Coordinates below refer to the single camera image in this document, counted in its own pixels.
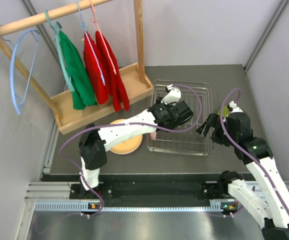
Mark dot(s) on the metal wire dish rack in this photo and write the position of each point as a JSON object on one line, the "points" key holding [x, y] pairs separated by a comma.
{"points": [[198, 98]]}

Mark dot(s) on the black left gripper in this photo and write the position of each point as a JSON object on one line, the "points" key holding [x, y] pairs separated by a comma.
{"points": [[159, 99]]}

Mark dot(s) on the green plate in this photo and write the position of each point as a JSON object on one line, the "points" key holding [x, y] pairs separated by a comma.
{"points": [[225, 111]]}

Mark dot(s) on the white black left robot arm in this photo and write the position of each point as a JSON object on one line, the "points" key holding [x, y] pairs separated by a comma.
{"points": [[94, 145]]}

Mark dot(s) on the red shirt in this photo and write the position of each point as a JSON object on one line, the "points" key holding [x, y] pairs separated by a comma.
{"points": [[101, 92], [114, 80]]}

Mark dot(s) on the yellow plastic plate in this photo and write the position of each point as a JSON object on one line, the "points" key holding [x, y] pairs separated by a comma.
{"points": [[128, 146]]}

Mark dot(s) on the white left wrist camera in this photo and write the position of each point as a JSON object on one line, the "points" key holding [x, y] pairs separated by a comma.
{"points": [[173, 95]]}

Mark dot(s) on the pink plastic plate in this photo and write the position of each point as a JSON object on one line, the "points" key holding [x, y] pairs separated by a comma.
{"points": [[153, 136]]}

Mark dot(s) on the red shirt right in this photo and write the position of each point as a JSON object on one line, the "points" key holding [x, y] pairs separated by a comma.
{"points": [[114, 80]]}

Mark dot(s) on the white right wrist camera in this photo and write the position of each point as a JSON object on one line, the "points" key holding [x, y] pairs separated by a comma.
{"points": [[234, 108]]}

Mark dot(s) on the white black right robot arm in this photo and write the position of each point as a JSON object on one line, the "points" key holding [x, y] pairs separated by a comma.
{"points": [[270, 212]]}

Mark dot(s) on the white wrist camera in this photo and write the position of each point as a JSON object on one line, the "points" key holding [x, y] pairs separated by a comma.
{"points": [[234, 108], [173, 95]]}

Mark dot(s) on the green shirt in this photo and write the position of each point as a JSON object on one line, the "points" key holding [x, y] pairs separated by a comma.
{"points": [[83, 94]]}

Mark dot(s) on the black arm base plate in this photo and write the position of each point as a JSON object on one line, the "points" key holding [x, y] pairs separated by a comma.
{"points": [[198, 190]]}

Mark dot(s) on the teal hanger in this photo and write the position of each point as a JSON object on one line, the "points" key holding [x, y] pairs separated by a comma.
{"points": [[56, 30]]}

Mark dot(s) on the red shirt left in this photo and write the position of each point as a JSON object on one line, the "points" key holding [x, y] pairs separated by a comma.
{"points": [[101, 92]]}

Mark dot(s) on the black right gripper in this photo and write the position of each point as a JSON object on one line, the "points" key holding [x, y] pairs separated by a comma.
{"points": [[212, 120]]}

